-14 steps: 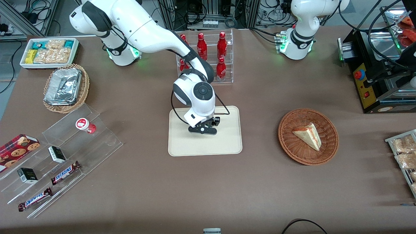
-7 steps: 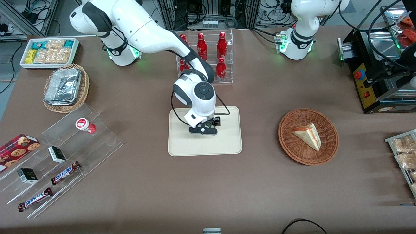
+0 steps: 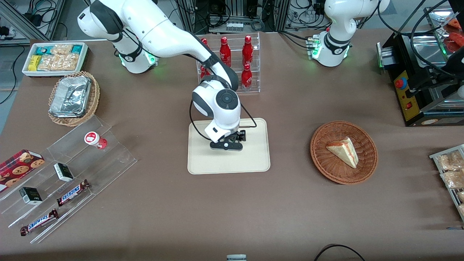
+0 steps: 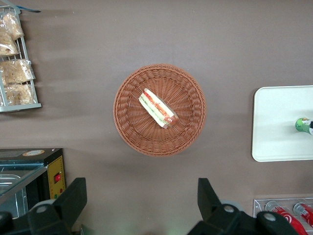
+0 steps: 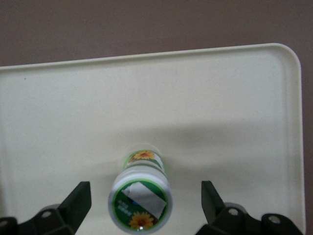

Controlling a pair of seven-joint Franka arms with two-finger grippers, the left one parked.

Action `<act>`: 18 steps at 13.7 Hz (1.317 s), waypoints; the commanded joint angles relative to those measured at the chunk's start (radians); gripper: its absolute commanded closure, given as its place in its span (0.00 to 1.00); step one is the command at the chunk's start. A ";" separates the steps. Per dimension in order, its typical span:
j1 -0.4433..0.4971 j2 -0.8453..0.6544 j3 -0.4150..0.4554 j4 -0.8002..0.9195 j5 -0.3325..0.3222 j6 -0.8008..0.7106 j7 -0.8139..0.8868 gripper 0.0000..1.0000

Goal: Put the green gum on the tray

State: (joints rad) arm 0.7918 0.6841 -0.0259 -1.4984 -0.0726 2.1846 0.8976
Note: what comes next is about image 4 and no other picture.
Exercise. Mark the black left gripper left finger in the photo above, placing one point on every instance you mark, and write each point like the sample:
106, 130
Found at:
68, 203

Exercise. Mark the wrapped triangle sandwich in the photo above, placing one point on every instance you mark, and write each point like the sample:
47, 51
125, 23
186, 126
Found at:
156, 109

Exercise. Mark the round brown wicker basket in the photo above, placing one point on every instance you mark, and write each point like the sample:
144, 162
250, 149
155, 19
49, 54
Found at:
185, 122

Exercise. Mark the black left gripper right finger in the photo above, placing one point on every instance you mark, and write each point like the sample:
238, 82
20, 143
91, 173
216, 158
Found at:
210, 210

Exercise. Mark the green gum bottle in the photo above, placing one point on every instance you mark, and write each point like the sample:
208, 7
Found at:
302, 124

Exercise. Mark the cream plastic tray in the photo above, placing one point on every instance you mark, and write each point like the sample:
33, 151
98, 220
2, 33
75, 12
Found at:
274, 142

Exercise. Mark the clear bag of snacks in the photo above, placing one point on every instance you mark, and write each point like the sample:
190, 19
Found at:
7, 46
14, 72
18, 94
12, 27

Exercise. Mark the clear acrylic bottle rack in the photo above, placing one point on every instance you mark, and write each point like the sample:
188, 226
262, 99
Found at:
259, 208

